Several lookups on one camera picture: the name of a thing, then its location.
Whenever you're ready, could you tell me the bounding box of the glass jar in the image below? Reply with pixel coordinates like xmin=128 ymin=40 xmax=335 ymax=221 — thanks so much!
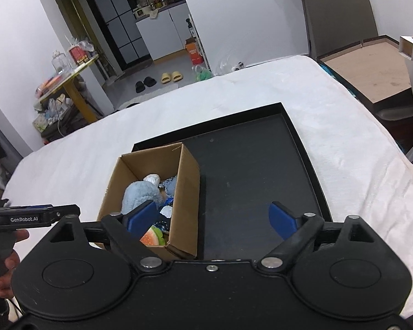
xmin=51 ymin=50 xmax=68 ymax=75

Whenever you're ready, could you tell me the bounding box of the red box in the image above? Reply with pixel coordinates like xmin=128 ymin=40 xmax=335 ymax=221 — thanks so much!
xmin=68 ymin=46 xmax=89 ymax=65

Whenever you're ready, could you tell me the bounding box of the black tray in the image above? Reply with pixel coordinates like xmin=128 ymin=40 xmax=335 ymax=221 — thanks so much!
xmin=131 ymin=102 xmax=333 ymax=262

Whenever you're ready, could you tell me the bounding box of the grey upholstered panel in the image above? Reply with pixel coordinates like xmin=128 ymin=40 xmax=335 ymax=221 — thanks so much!
xmin=297 ymin=0 xmax=380 ymax=60

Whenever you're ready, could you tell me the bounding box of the white cabinet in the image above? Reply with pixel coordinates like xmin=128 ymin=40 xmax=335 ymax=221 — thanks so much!
xmin=134 ymin=1 xmax=197 ymax=62

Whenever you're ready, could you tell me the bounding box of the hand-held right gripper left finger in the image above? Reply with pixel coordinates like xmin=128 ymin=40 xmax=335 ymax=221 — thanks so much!
xmin=48 ymin=200 xmax=168 ymax=271

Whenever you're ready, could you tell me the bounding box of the blue denim soft toy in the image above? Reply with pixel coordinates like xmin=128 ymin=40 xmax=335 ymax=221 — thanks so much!
xmin=158 ymin=175 xmax=178 ymax=197

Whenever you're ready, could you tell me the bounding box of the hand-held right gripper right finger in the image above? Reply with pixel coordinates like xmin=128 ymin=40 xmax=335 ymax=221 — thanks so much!
xmin=257 ymin=201 xmax=373 ymax=271

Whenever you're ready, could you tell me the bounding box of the orange box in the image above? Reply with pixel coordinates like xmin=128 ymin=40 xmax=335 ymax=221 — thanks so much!
xmin=185 ymin=37 xmax=204 ymax=65

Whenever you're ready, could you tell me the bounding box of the yellow frame shelf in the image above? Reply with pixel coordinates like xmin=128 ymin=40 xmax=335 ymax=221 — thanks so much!
xmin=32 ymin=53 xmax=103 ymax=142

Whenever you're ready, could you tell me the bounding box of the black framed glass door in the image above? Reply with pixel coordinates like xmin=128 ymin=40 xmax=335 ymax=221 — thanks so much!
xmin=78 ymin=0 xmax=153 ymax=72

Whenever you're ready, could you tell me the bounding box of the green plastic bag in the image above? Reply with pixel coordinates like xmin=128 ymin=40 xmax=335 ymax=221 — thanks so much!
xmin=192 ymin=67 xmax=213 ymax=83

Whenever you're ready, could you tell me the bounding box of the person's left hand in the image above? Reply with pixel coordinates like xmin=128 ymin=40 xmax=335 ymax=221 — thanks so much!
xmin=0 ymin=230 xmax=30 ymax=298

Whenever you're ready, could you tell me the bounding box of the grey chair seat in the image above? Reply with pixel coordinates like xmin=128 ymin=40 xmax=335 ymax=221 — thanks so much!
xmin=376 ymin=106 xmax=413 ymax=122

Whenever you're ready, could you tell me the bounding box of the brown board with dark frame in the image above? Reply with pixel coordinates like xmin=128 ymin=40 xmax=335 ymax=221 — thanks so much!
xmin=317 ymin=35 xmax=413 ymax=104

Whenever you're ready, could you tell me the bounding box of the watermelon slice soft toy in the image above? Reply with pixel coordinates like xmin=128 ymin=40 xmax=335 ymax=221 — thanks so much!
xmin=140 ymin=225 xmax=166 ymax=247

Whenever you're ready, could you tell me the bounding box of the light blue plush toy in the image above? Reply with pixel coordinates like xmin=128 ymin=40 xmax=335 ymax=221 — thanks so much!
xmin=122 ymin=173 xmax=164 ymax=216

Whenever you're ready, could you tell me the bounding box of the brown cardboard box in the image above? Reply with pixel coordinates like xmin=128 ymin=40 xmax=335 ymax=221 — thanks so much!
xmin=97 ymin=142 xmax=201 ymax=260

